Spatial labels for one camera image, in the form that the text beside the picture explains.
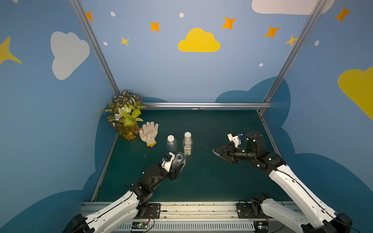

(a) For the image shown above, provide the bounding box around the square clear plastic bottle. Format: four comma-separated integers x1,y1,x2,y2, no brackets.
171,152,187,173

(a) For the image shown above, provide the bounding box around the round clear plastic bottle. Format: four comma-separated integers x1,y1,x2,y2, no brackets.
166,139,178,154

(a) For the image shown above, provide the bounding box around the tall clear labelled bottle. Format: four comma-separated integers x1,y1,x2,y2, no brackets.
183,135,193,155

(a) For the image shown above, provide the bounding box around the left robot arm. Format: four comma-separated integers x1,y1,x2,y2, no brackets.
63,164,185,233

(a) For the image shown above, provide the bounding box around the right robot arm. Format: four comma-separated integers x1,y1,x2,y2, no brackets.
213,131,353,233

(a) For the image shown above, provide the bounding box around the white knitted work glove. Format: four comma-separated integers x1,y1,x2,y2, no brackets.
139,121,159,147

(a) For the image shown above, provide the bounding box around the left circuit board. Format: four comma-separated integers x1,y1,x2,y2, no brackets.
131,222,149,231

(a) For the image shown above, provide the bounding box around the circuit board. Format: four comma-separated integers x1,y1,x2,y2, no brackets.
131,222,149,231
254,221,269,233

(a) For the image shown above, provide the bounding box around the right circuit board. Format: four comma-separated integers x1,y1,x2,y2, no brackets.
254,221,269,233

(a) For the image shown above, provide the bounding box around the artificial potted plant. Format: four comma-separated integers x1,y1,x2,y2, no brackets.
99,90,148,141

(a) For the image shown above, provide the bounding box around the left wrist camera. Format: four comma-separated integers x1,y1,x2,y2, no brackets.
160,152,175,172

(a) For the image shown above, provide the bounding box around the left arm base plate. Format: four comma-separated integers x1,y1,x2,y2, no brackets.
136,203,161,219

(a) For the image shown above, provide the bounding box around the right side table rail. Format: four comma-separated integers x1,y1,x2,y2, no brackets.
257,108,282,157

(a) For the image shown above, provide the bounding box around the table rail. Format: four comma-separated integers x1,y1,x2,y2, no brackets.
90,134,119,202
257,108,282,157

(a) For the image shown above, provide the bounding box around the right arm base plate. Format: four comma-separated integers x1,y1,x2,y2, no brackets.
236,203,263,219

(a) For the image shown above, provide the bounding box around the aluminium back rail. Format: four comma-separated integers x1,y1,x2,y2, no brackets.
144,102,271,109

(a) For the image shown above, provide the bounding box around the left side table rail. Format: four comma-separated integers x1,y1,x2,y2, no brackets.
90,134,119,202

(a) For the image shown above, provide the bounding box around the right aluminium frame post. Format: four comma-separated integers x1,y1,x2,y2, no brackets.
263,0,327,105

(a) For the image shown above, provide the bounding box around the aluminium frame post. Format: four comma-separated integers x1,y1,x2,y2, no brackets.
263,0,327,105
70,0,120,95

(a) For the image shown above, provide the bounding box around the left aluminium frame post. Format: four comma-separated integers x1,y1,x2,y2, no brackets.
70,0,120,95

